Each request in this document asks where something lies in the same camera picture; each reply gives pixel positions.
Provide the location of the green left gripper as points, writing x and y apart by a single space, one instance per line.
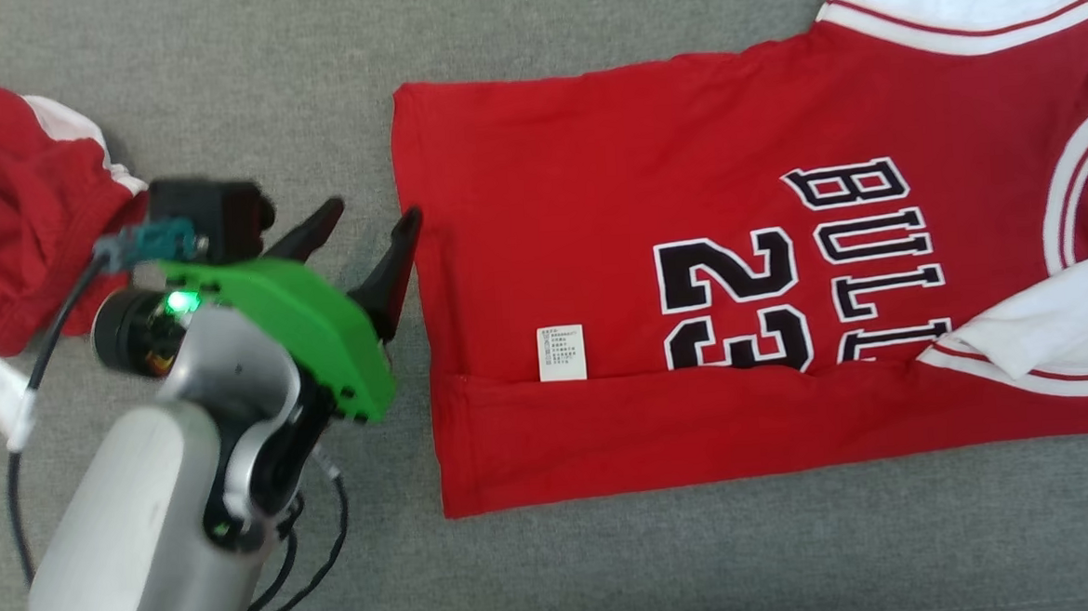
303 327

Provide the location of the red Bulls 23 jersey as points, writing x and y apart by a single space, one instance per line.
594 200

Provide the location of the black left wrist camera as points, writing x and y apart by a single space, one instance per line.
209 221

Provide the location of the red shorts with white trim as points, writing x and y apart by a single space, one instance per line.
9 231

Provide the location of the teal left camera connector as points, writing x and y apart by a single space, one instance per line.
154 245

